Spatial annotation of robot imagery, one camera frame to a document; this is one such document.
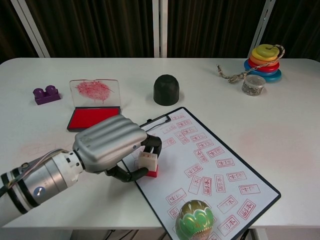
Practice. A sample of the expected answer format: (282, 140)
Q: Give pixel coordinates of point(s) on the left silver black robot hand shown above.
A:
(110, 142)

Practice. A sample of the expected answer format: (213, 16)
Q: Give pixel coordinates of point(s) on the white and red block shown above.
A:
(148, 162)

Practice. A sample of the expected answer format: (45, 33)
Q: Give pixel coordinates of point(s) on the red ink pad case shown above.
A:
(92, 116)

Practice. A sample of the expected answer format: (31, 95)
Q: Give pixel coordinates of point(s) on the black dome cup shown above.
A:
(166, 90)

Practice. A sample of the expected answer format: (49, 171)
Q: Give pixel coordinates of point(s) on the purple building block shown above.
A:
(46, 96)

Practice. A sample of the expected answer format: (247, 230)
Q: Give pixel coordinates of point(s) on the black-edged stamped clipboard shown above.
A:
(212, 155)

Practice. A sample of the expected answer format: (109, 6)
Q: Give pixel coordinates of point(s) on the green gold egg ornament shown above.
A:
(195, 220)

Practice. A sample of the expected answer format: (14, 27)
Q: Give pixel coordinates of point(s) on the dark pleated curtain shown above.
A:
(100, 25)

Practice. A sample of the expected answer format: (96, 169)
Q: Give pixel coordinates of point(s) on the clear jar of metal bits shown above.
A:
(253, 87)

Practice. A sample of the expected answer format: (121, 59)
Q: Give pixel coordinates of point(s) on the white metal frame post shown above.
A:
(261, 25)
(30, 27)
(160, 27)

